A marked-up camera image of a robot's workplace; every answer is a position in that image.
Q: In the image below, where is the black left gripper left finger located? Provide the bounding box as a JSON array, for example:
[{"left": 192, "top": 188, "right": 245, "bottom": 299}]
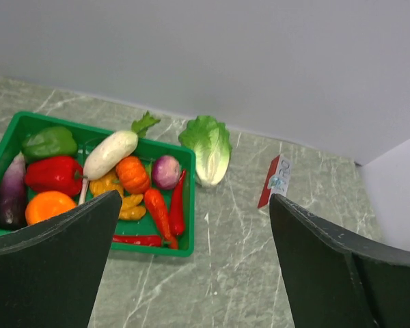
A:
[{"left": 0, "top": 191, "right": 122, "bottom": 327}]

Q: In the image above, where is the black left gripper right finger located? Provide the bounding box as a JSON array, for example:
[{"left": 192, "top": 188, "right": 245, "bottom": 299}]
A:
[{"left": 269, "top": 194, "right": 410, "bottom": 327}]

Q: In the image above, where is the orange bell pepper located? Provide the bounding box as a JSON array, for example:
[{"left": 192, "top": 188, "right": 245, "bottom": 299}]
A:
[{"left": 25, "top": 191, "right": 77, "bottom": 226}]

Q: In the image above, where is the purple eggplant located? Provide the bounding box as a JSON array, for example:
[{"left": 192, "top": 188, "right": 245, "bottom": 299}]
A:
[{"left": 0, "top": 152, "right": 28, "bottom": 230}]

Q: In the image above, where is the red bell pepper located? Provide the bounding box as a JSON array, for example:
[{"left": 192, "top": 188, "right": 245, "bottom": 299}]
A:
[{"left": 24, "top": 155, "right": 83, "bottom": 197}]

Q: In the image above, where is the yellow ginger root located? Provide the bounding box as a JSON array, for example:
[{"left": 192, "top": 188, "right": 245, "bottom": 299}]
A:
[{"left": 90, "top": 169, "right": 146, "bottom": 221}]

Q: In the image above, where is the green plastic crate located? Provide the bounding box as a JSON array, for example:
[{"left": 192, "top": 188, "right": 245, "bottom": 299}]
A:
[{"left": 0, "top": 111, "right": 195, "bottom": 257}]

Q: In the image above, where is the red chili pepper lying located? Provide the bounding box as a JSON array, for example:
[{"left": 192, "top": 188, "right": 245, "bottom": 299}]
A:
[{"left": 113, "top": 234, "right": 171, "bottom": 247}]

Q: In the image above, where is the red white toothpaste box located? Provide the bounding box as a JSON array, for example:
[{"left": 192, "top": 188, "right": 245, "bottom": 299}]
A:
[{"left": 257, "top": 154, "right": 292, "bottom": 208}]

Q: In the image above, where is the small orange pumpkin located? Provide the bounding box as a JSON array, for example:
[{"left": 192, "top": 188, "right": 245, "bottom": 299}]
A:
[{"left": 115, "top": 156, "right": 151, "bottom": 195}]

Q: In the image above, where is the green bell pepper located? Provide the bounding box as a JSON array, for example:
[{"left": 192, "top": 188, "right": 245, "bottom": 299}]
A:
[{"left": 22, "top": 126, "right": 78, "bottom": 163}]

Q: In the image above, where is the orange carrot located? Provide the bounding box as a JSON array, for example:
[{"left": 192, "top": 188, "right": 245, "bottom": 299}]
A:
[{"left": 143, "top": 188, "right": 178, "bottom": 249}]

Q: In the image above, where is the white daikon radish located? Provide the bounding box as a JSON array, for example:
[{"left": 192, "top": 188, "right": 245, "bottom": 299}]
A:
[{"left": 78, "top": 111, "right": 161, "bottom": 205}]

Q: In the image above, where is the red chili pepper upright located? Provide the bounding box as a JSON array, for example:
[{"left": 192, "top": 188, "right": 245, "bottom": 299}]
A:
[{"left": 169, "top": 169, "right": 187, "bottom": 237}]

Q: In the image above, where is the purple onion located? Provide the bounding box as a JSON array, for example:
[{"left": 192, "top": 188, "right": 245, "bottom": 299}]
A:
[{"left": 152, "top": 155, "right": 181, "bottom": 190}]

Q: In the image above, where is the green lettuce head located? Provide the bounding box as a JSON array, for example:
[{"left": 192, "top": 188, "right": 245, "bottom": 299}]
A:
[{"left": 178, "top": 115, "right": 232, "bottom": 188}]

